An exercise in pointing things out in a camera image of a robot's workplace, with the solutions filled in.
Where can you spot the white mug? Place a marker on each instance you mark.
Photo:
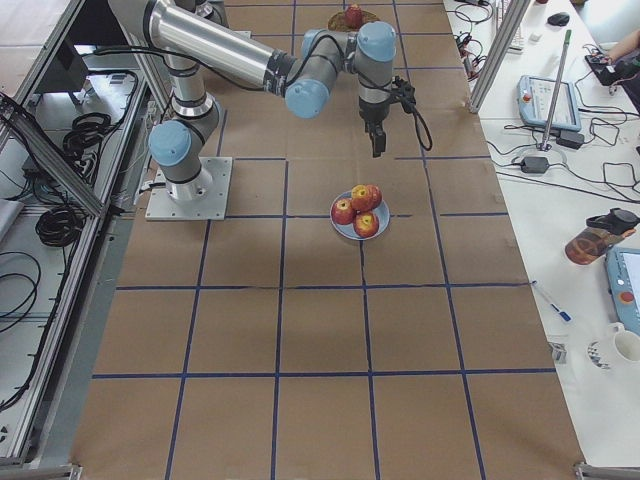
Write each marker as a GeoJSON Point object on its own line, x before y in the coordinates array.
{"type": "Point", "coordinates": [619, 347]}

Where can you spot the dark red apple in basket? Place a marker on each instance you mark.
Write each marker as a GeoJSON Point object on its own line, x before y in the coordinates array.
{"type": "Point", "coordinates": [353, 16]}

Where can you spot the metal pole with stand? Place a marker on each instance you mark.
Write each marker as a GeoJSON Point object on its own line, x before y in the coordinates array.
{"type": "Point", "coordinates": [544, 145]}

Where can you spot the woven wicker basket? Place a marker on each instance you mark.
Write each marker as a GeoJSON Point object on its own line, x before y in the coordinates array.
{"type": "Point", "coordinates": [337, 21]}

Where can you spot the red yellow apple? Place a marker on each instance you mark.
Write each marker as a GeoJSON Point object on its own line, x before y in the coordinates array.
{"type": "Point", "coordinates": [362, 198]}

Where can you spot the red apple on plate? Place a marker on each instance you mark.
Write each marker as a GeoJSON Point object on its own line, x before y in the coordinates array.
{"type": "Point", "coordinates": [366, 224]}
{"type": "Point", "coordinates": [376, 196]}
{"type": "Point", "coordinates": [342, 211]}

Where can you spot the black power brick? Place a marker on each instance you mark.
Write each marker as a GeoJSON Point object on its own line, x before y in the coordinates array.
{"type": "Point", "coordinates": [534, 165]}

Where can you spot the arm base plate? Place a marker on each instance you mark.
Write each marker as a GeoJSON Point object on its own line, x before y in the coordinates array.
{"type": "Point", "coordinates": [244, 33]}
{"type": "Point", "coordinates": [204, 198]}

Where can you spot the blue teach pendant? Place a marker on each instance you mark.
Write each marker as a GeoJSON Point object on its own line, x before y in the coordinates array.
{"type": "Point", "coordinates": [534, 100]}
{"type": "Point", "coordinates": [622, 268]}

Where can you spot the person forearm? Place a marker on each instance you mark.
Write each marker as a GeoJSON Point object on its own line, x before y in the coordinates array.
{"type": "Point", "coordinates": [625, 46]}

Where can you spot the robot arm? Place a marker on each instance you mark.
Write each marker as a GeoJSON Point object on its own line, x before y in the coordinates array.
{"type": "Point", "coordinates": [305, 83]}

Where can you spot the light blue plate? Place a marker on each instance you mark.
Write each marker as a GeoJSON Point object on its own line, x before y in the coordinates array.
{"type": "Point", "coordinates": [347, 231]}

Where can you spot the brown water bottle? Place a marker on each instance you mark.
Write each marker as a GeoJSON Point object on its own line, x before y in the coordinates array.
{"type": "Point", "coordinates": [600, 234]}

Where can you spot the blue white pen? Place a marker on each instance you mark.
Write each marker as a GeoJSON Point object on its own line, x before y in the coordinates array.
{"type": "Point", "coordinates": [562, 313]}

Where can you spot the black computer mouse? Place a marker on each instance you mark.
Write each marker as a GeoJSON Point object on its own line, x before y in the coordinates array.
{"type": "Point", "coordinates": [559, 19]}

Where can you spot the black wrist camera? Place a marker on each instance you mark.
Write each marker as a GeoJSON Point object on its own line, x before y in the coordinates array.
{"type": "Point", "coordinates": [403, 93]}

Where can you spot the aluminium frame post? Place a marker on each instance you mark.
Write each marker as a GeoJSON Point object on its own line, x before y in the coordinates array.
{"type": "Point", "coordinates": [512, 19]}

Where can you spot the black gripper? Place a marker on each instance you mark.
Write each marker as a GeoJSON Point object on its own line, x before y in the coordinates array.
{"type": "Point", "coordinates": [372, 113]}

